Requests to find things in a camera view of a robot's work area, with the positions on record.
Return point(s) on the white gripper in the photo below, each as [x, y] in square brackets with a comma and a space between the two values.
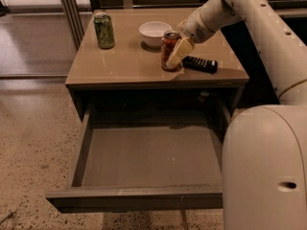
[194, 28]

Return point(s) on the red coke can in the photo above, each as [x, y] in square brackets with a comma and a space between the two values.
[169, 40]

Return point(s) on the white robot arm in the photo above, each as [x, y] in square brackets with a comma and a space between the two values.
[264, 161]

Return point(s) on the grey cabinet with tan top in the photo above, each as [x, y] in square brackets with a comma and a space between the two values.
[129, 64]

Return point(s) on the green soda can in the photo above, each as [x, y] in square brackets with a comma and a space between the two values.
[104, 30]

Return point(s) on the open grey top drawer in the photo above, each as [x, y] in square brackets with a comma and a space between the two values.
[147, 160]

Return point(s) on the black snack bar packet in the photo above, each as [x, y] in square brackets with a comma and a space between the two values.
[200, 64]

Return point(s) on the white bowl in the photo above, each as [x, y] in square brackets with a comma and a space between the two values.
[152, 32]

